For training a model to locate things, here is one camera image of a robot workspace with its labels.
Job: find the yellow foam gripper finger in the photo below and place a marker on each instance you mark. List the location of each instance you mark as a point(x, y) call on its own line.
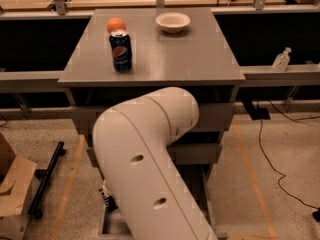
point(105, 189)

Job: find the dark blue rxbar wrapper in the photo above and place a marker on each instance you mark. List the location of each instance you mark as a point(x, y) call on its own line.
point(108, 200)

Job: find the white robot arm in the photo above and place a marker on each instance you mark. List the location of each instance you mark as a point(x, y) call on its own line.
point(130, 142)

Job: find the grey open bottom drawer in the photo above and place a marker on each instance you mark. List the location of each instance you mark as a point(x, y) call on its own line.
point(112, 225)

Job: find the grey middle drawer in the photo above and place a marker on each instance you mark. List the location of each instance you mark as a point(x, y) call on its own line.
point(105, 155)

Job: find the grey top drawer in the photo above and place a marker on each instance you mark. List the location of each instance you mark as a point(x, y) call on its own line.
point(213, 117)

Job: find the grey drawer cabinet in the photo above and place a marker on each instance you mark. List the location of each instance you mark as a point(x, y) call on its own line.
point(155, 106)

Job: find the black metal bar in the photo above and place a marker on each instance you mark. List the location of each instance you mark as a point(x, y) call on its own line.
point(44, 175)

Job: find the brown cardboard box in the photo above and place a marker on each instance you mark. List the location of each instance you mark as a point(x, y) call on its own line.
point(17, 189)

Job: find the blue pepsi can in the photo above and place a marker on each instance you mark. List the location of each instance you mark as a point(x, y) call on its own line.
point(120, 42)

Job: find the orange fruit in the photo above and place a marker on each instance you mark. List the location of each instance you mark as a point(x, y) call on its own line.
point(115, 23)

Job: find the white bowl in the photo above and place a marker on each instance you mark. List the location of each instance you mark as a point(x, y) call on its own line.
point(172, 22)

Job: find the clear sanitizer bottle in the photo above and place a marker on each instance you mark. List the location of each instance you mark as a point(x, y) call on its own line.
point(282, 60)

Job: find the grey metal rail frame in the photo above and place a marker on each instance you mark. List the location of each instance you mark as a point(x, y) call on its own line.
point(30, 80)

